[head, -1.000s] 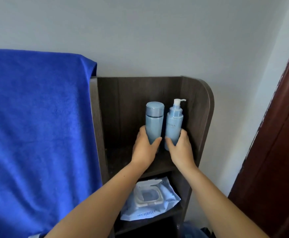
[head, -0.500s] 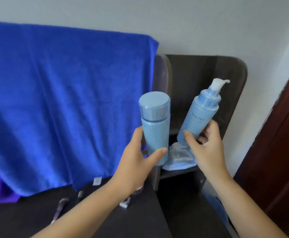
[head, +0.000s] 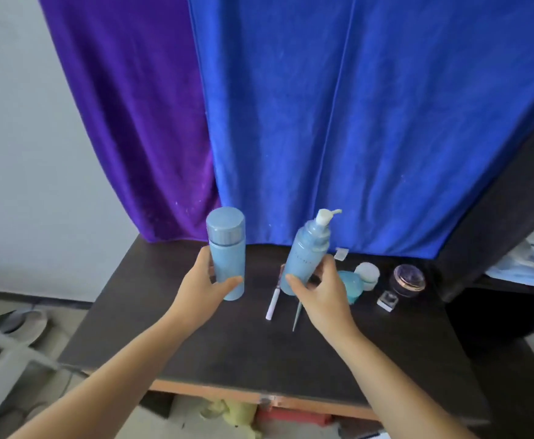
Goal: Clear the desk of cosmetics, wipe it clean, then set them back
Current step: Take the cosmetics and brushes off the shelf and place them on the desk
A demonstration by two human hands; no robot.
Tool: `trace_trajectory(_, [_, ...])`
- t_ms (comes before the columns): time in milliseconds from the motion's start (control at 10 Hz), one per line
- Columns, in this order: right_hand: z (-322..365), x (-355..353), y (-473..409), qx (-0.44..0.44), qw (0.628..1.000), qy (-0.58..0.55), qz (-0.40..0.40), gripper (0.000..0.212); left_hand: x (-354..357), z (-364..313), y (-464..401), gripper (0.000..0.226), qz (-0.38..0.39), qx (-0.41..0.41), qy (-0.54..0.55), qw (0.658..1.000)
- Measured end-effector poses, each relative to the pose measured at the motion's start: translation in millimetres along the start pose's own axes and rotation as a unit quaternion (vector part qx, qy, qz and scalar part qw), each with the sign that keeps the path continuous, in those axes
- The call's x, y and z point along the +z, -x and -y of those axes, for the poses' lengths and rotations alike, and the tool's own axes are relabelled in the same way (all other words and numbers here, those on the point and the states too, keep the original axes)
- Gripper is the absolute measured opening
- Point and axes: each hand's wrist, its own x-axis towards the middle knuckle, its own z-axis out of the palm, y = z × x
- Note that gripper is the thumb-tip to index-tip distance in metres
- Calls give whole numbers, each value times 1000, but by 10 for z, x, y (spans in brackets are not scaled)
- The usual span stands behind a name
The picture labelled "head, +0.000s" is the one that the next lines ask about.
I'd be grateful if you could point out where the person's right forearm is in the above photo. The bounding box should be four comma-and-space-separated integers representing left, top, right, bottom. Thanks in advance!
328, 327, 478, 439

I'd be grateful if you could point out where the light blue plastic bag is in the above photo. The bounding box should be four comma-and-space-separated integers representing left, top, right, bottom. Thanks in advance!
484, 228, 534, 288

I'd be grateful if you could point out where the purple lidded cream jar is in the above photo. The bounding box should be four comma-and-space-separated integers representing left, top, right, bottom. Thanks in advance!
389, 264, 427, 298

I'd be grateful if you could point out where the white lidded jar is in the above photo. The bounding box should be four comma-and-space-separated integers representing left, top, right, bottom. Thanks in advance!
354, 262, 381, 291

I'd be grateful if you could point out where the red box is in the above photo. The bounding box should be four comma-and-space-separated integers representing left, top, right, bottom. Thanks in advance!
254, 405, 334, 428

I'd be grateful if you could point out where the black table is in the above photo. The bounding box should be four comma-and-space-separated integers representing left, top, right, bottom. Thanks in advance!
58, 234, 492, 426

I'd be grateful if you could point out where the person's left forearm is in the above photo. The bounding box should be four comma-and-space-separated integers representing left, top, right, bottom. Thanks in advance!
8, 311, 190, 439

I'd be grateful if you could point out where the light blue pump bottle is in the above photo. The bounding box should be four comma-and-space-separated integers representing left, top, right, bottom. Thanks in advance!
280, 208, 342, 297

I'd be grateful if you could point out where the black cabinet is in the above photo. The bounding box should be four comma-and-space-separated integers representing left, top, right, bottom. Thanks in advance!
434, 100, 534, 439

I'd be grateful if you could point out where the person's right hand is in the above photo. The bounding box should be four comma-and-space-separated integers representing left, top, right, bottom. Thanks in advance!
285, 254, 362, 341

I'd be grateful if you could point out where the yellow cloth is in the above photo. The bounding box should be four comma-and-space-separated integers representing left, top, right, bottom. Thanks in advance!
200, 398, 263, 439

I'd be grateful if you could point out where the purple cloth curtain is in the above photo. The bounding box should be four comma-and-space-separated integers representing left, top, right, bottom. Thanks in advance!
37, 0, 222, 243

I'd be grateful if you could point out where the blue cloth curtain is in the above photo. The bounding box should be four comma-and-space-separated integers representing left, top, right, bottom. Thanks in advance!
187, 0, 534, 260

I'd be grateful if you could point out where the light blue capped bottle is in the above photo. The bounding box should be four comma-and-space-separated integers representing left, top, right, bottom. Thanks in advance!
206, 206, 246, 302

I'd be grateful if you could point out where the white cosmetic pen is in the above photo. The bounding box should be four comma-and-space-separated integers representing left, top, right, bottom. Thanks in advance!
265, 265, 286, 321

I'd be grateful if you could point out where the teal round jar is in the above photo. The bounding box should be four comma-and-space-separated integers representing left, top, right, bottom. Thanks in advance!
337, 270, 364, 305

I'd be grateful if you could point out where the grey plastic chair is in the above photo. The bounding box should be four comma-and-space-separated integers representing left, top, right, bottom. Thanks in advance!
0, 308, 62, 439

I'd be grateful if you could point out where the person's left hand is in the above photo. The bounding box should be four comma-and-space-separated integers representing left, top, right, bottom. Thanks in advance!
167, 246, 244, 326

